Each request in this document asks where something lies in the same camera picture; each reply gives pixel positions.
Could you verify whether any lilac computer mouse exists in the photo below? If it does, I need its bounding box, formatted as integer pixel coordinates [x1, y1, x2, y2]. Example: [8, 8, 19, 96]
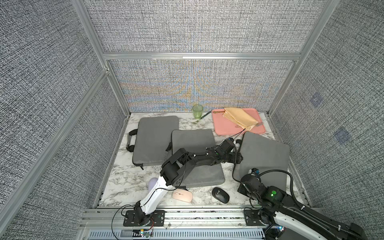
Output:
[148, 178, 158, 192]

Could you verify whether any aluminium front rail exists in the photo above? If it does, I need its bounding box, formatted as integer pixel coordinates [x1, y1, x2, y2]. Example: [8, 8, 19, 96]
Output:
[76, 206, 267, 240]

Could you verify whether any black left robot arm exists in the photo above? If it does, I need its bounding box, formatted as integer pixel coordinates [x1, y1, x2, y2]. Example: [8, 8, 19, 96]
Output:
[134, 138, 243, 226]

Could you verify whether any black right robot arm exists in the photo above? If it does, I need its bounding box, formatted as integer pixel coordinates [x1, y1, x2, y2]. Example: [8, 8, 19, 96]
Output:
[239, 169, 368, 240]

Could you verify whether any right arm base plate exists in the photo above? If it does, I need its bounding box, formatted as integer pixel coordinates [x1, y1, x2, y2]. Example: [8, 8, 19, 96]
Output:
[243, 207, 266, 227]

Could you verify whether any tan folded cloth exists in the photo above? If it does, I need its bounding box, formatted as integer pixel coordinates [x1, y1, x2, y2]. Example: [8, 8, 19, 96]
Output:
[223, 108, 260, 131]

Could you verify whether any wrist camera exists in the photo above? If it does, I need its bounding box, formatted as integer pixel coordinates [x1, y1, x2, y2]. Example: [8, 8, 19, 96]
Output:
[251, 168, 260, 176]
[233, 139, 242, 149]

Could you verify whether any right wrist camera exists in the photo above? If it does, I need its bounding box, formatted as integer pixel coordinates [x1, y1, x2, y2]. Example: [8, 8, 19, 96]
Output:
[251, 168, 260, 176]

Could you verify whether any pink computer mouse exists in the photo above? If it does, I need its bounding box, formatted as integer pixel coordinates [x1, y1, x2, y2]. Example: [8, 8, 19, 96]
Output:
[172, 189, 193, 203]

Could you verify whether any black computer mouse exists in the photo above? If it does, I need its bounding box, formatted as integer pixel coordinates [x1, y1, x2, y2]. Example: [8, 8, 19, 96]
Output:
[212, 187, 230, 204]

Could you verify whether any grey laptop bag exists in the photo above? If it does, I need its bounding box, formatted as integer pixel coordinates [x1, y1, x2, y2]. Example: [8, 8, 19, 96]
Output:
[126, 116, 179, 169]
[165, 128, 226, 190]
[234, 132, 290, 191]

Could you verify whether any pink tray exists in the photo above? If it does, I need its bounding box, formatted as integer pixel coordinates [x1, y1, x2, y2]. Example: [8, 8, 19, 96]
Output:
[212, 108, 266, 136]

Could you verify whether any green plastic cup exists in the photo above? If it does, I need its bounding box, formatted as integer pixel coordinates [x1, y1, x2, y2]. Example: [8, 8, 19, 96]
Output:
[192, 104, 204, 119]

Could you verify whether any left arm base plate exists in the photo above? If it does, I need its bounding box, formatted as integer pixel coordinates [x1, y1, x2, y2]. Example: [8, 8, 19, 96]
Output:
[123, 210, 166, 228]

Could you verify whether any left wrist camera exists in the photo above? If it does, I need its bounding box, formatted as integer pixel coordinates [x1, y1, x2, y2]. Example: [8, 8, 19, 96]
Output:
[233, 139, 242, 149]

